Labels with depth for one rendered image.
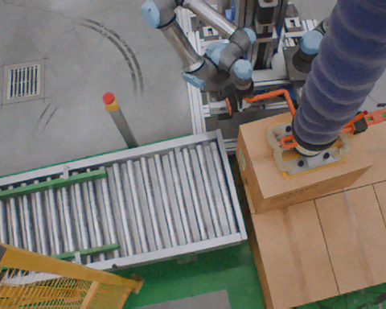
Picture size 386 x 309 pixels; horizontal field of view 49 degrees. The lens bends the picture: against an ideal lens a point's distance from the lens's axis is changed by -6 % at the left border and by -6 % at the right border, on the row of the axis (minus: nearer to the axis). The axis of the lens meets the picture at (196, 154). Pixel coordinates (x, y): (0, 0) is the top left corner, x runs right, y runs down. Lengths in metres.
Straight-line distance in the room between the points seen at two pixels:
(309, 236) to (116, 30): 2.38
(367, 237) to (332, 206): 0.29
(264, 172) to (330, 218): 0.72
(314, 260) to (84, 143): 1.93
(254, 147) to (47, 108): 2.03
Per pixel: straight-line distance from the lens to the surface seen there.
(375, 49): 1.31
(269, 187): 2.20
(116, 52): 3.84
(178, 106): 3.52
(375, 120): 2.29
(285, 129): 2.26
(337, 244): 2.76
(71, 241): 2.80
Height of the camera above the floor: 3.19
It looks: 72 degrees down
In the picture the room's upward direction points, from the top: 8 degrees counter-clockwise
